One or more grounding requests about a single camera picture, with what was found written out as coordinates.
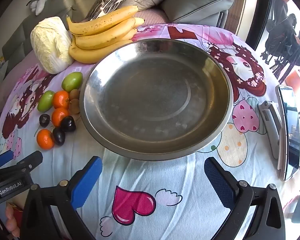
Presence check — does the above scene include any black wheeled chair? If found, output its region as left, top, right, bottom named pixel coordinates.
left=261, top=12, right=300, bottom=78

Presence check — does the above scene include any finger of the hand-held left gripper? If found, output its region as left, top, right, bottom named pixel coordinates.
left=0, top=151, right=44, bottom=187
left=0, top=150, right=15, bottom=170

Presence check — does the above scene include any smartphone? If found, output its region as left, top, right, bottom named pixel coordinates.
left=275, top=85, right=300, bottom=182

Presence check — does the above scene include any person's left hand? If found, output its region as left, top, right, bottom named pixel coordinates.
left=5, top=202, right=22, bottom=238

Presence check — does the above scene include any stainless steel bowl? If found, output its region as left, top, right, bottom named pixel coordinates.
left=79, top=39, right=234, bottom=162

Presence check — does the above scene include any orange tangerine with stem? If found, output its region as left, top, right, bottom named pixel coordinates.
left=36, top=129, right=55, bottom=150

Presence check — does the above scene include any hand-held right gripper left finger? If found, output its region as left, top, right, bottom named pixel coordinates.
left=19, top=156, right=103, bottom=240

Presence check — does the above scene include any black window frame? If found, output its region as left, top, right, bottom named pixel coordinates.
left=245, top=0, right=275, bottom=50

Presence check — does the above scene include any orange box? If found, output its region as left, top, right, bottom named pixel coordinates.
left=285, top=70, right=300, bottom=90

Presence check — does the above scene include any grey leather cushion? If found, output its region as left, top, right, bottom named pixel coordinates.
left=161, top=0, right=235, bottom=23

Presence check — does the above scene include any dark cherry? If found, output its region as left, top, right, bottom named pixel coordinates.
left=52, top=127, right=66, bottom=146
left=61, top=116, right=77, bottom=132
left=39, top=114, right=51, bottom=127

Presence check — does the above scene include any white phone stand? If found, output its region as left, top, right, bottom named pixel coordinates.
left=257, top=101, right=283, bottom=178

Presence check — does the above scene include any green jujube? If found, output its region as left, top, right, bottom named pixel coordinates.
left=62, top=72, right=84, bottom=93
left=37, top=91, right=56, bottom=112

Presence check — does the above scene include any printed blanket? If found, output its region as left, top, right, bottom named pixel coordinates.
left=0, top=24, right=300, bottom=240

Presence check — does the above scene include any red patterned cloth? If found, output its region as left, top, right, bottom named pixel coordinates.
left=9, top=202, right=24, bottom=228

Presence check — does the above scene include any napa cabbage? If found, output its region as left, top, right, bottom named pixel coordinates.
left=30, top=17, right=74, bottom=75

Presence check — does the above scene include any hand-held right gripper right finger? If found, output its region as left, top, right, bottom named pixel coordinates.
left=204, top=157, right=287, bottom=240

